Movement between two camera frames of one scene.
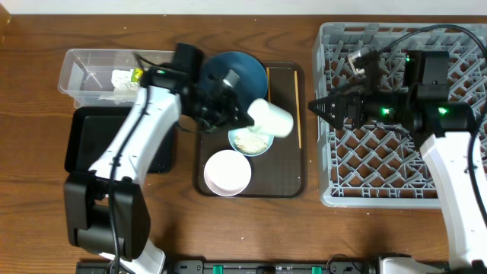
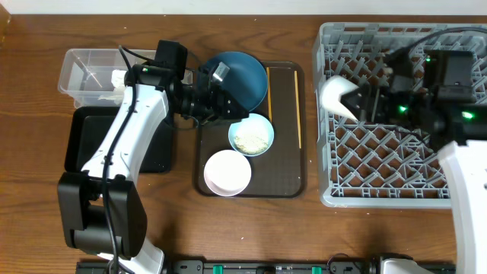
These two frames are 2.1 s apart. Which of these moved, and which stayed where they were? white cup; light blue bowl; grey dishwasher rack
Moved: white cup
Stayed: grey dishwasher rack; light blue bowl
